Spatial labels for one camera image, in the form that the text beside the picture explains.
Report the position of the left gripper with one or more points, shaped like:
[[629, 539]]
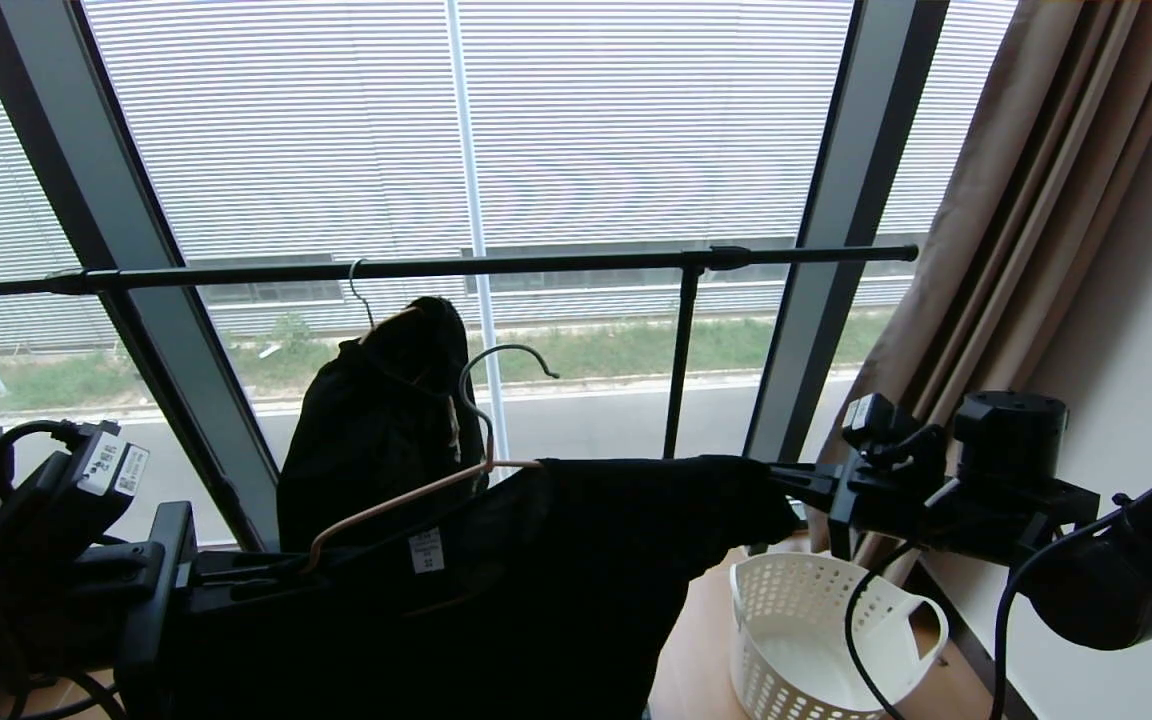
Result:
[[151, 590]]

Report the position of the window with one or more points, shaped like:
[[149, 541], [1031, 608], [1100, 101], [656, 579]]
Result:
[[636, 120]]

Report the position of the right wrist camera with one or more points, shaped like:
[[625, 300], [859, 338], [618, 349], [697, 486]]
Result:
[[866, 420]]

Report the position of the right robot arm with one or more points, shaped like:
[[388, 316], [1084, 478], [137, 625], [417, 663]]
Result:
[[1086, 540]]

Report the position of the black garment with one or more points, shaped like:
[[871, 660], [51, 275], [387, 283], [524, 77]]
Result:
[[366, 450], [536, 600]]

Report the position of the pink clothes hanger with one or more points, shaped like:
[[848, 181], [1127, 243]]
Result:
[[373, 325], [406, 498]]

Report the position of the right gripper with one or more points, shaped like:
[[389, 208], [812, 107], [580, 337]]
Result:
[[886, 500]]

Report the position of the white laundry basket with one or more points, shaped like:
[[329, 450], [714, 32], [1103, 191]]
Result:
[[816, 650]]

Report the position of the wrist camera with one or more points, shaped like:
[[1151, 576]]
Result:
[[866, 420], [86, 480]]

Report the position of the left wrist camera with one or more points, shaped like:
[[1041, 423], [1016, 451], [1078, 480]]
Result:
[[86, 480]]

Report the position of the black clothes rack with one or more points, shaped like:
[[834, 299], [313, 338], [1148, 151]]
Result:
[[556, 263]]

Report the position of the brown curtain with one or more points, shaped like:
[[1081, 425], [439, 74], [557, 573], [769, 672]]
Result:
[[1016, 200]]

